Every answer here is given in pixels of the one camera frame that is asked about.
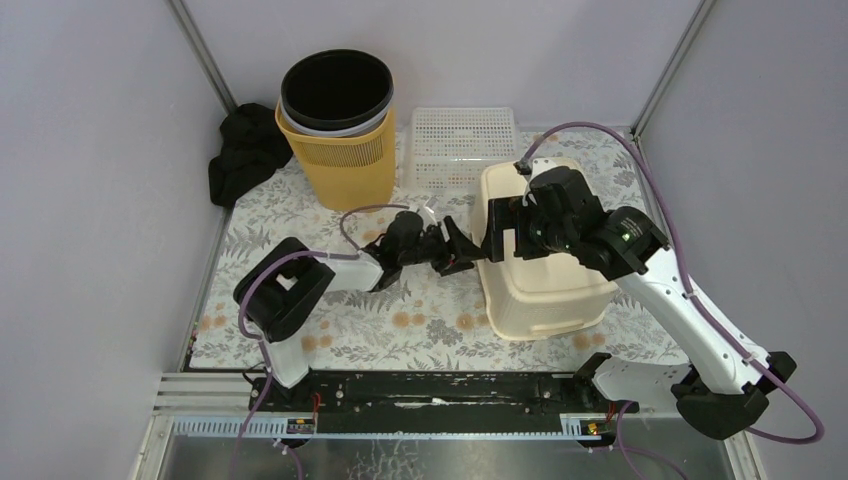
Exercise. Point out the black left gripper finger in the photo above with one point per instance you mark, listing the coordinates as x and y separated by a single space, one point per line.
452 265
461 248

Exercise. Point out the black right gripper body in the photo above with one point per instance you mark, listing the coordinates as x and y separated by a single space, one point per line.
542 237

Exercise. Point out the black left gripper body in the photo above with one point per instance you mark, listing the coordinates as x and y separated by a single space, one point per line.
436 245

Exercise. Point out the large cream plastic basket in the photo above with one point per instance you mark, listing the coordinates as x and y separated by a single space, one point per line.
541 298

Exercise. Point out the white mesh plastic basket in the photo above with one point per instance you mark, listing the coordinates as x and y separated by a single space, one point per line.
447 149

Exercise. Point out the yellow plastic waste bin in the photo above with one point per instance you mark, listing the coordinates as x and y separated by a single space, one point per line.
346 172

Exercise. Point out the black bucket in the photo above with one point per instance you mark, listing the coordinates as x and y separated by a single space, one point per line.
336 93

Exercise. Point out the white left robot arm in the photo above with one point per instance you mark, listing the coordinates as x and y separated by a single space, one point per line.
279 294

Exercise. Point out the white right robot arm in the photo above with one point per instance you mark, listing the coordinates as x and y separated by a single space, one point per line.
725 386

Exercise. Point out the floral patterned table mat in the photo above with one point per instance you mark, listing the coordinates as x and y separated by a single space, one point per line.
422 322

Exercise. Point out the black crumpled cloth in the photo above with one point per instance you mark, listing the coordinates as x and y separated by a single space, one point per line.
253 149

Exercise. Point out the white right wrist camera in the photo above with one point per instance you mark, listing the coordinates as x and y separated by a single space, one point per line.
530 169

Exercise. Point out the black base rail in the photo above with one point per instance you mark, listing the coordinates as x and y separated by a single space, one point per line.
474 400

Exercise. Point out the grey slotted cable duct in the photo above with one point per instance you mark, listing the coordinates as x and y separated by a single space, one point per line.
297 428

